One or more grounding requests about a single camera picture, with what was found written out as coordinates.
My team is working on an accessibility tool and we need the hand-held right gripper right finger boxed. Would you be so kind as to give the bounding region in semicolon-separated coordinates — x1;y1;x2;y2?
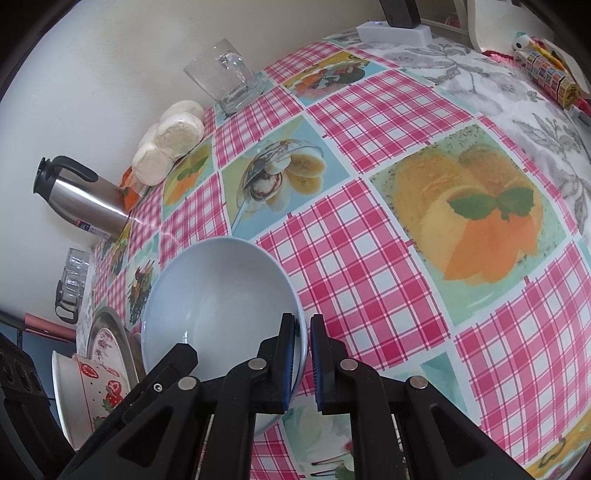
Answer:
310;314;532;480

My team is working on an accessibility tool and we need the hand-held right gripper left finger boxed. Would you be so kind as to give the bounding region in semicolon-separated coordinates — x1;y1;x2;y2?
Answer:
58;313;301;480

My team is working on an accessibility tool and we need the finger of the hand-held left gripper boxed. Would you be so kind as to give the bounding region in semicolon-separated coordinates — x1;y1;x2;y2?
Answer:
92;344;200;425

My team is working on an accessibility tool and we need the white square bowl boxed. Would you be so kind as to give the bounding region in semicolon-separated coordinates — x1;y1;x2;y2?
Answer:
51;351;100;450

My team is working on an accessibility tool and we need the stainless steel plate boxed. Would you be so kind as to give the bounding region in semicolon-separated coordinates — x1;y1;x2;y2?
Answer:
76;305;147;388

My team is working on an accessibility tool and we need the pink floral plate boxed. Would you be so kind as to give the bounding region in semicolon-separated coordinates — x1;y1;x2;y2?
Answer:
87;325;127;370

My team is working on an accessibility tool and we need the pale round bowl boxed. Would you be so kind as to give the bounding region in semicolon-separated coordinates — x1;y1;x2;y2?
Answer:
141;237;308;437

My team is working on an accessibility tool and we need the dark blue cabinet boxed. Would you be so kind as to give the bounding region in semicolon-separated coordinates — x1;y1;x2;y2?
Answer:
0;307;79;370

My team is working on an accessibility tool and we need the pink board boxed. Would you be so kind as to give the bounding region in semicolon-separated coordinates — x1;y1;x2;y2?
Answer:
24;313;79;340

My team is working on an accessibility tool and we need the glass teapot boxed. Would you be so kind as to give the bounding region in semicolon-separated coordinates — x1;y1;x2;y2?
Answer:
54;279;83;324

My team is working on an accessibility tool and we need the small glass cup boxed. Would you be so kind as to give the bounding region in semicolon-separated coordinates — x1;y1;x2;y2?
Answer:
67;248;91;272
62;264;89;289

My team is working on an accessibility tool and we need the orange snack packet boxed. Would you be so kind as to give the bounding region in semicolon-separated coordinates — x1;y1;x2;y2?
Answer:
119;166;141;210

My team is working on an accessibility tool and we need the stainless steel thermos jug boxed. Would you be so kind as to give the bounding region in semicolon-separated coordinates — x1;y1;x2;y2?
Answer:
33;156;134;241

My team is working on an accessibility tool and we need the bag of steamed buns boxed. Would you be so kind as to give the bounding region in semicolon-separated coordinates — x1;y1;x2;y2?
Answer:
131;100;205;186

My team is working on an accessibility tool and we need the glass mug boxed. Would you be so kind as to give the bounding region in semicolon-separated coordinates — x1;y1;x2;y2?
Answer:
183;38;267;115

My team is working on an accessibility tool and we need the white power strip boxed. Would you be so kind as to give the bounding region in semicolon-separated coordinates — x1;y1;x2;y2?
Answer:
355;21;432;46

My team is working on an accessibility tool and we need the black charger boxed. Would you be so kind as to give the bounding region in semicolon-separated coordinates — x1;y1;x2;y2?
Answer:
379;0;422;28

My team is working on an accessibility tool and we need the colourful roll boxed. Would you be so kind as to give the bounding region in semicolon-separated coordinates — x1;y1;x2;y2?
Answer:
513;39;583;109

